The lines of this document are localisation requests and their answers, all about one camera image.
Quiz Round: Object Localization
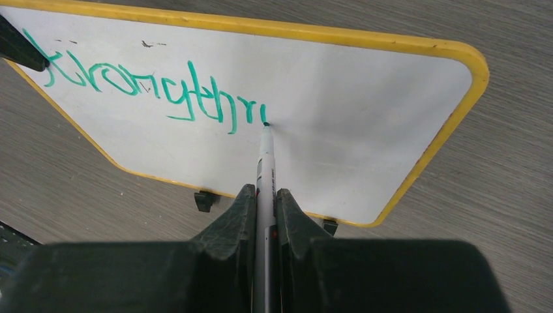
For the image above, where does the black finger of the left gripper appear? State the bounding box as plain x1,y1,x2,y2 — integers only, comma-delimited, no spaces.
1,16,50,72

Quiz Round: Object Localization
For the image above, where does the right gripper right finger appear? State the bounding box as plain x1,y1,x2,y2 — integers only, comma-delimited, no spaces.
276,188,331,312

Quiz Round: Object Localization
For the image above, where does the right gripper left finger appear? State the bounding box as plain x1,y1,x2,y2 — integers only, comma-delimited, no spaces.
188,184,256,312

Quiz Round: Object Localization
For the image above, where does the white marker pen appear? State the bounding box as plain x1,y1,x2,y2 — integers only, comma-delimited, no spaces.
252,122,282,312

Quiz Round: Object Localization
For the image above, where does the yellow framed whiteboard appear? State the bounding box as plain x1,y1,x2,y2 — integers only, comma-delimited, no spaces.
1,1,490,227

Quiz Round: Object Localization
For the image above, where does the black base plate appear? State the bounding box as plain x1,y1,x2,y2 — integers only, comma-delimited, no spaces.
1,222,40,280

